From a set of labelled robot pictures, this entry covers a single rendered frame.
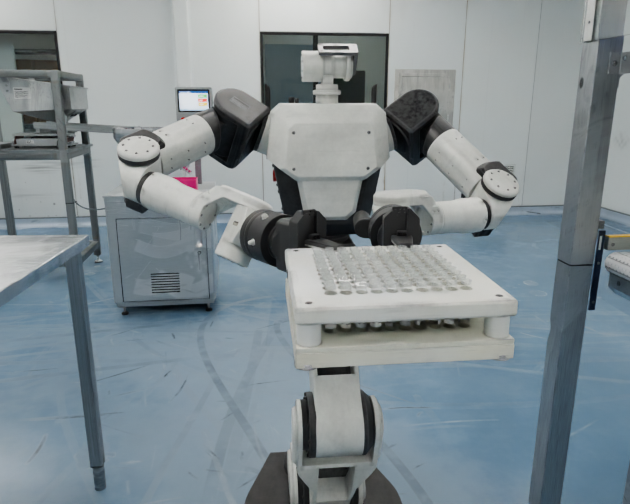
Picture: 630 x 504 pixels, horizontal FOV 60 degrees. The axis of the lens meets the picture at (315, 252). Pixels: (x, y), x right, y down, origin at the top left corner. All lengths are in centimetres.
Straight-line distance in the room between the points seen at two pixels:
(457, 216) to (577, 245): 41
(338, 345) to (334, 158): 68
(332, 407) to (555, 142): 616
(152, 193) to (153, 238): 241
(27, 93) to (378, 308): 394
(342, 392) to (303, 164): 51
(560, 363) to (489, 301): 91
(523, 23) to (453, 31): 80
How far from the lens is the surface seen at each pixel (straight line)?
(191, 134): 119
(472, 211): 113
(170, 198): 103
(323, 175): 122
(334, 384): 124
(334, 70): 128
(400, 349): 62
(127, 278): 355
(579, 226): 142
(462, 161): 125
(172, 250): 346
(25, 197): 664
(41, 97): 435
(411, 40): 645
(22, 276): 147
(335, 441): 124
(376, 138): 124
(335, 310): 58
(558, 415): 160
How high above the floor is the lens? 128
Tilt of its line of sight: 15 degrees down
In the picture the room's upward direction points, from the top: straight up
